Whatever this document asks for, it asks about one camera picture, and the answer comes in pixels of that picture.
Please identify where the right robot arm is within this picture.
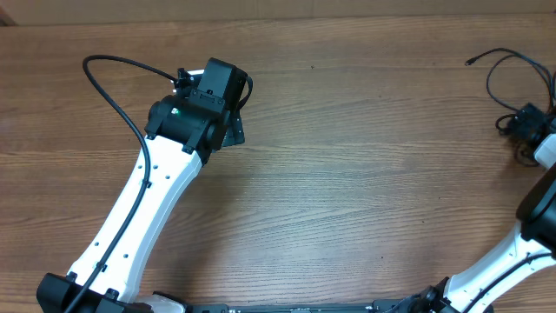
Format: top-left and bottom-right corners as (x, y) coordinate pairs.
(388, 103), (555, 313)

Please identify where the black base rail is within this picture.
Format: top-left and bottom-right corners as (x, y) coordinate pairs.
(134, 290), (494, 313)

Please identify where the thick black USB cable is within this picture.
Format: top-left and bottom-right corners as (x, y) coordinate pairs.
(494, 112), (542, 168)

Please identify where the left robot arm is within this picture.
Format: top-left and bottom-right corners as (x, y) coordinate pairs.
(36, 58), (253, 313)

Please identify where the thin black cable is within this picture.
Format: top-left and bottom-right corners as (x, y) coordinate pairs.
(464, 47), (556, 114)

